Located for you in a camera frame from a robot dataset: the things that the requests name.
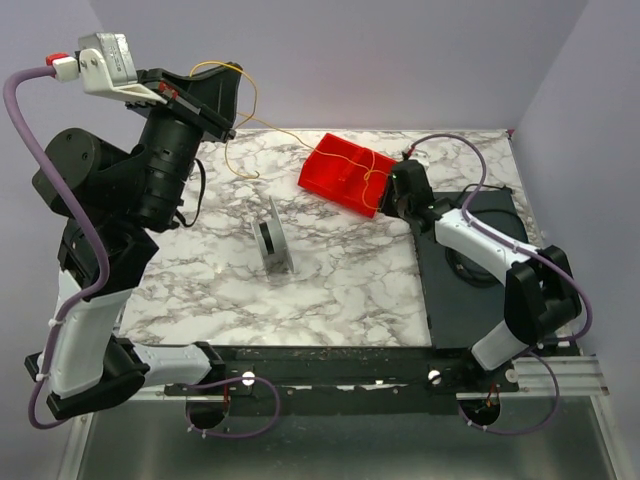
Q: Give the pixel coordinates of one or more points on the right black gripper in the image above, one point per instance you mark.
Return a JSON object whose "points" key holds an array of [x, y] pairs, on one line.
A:
{"points": [[409, 185]]}

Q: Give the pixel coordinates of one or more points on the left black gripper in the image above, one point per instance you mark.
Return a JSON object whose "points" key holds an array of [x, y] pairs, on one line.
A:
{"points": [[185, 111]]}

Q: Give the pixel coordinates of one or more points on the white plastic cable spool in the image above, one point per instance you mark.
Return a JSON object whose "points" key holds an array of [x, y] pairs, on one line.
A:
{"points": [[272, 244]]}

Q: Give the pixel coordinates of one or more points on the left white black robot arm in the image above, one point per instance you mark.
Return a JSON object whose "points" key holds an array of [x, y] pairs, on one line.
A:
{"points": [[84, 367]]}

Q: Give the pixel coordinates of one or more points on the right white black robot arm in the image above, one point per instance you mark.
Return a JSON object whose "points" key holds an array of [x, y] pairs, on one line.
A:
{"points": [[540, 295]]}

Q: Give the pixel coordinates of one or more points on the red plastic bin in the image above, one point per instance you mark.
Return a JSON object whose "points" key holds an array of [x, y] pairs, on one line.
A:
{"points": [[347, 174]]}

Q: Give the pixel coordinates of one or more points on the black flat box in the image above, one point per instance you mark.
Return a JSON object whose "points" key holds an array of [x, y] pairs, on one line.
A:
{"points": [[463, 301]]}

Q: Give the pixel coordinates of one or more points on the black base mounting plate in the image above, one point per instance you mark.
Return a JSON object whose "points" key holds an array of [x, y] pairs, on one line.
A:
{"points": [[413, 399]]}

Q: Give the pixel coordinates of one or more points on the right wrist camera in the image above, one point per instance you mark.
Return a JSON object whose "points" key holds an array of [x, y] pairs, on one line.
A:
{"points": [[416, 154]]}

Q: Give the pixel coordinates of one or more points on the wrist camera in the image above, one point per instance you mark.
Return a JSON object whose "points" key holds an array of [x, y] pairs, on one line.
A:
{"points": [[416, 154], [104, 64]]}

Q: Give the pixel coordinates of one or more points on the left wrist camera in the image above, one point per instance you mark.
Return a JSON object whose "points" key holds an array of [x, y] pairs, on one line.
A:
{"points": [[104, 64]]}

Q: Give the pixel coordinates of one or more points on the aluminium extrusion rail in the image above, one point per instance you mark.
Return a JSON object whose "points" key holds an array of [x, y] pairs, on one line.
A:
{"points": [[568, 375]]}

